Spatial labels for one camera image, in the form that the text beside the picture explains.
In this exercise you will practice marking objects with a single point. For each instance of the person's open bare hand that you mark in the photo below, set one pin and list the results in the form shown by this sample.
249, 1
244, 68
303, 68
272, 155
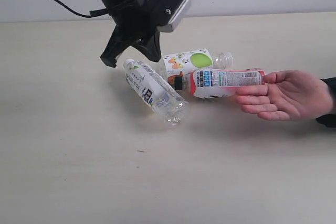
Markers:
289, 95

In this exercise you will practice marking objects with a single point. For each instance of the clear white label water bottle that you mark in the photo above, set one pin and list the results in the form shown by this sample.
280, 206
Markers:
155, 91

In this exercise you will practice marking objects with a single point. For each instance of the pink red label bottle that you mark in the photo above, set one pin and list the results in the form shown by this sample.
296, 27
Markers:
215, 83

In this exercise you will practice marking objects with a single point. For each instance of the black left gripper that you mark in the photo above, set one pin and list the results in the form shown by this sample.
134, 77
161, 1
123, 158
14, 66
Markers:
133, 25

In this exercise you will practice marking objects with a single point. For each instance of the bottle with green apple label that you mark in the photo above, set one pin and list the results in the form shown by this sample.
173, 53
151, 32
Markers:
177, 65

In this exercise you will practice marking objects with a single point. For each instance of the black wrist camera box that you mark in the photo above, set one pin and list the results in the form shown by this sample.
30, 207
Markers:
167, 14

